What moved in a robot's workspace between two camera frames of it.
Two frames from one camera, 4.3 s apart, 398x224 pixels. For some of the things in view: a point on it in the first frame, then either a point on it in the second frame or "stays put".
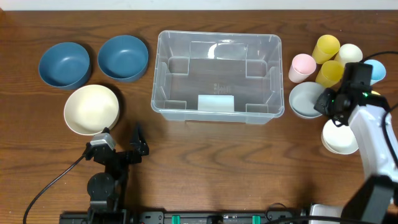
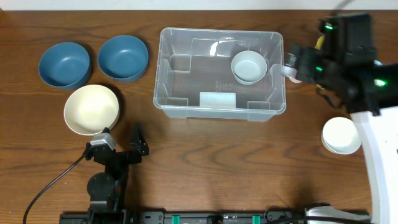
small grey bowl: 302,98 → 249,66
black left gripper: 119,155 stays put
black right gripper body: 324,104 → 296,61
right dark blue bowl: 124,58 stays put
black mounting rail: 125,216 stays put
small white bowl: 338,140 stays put
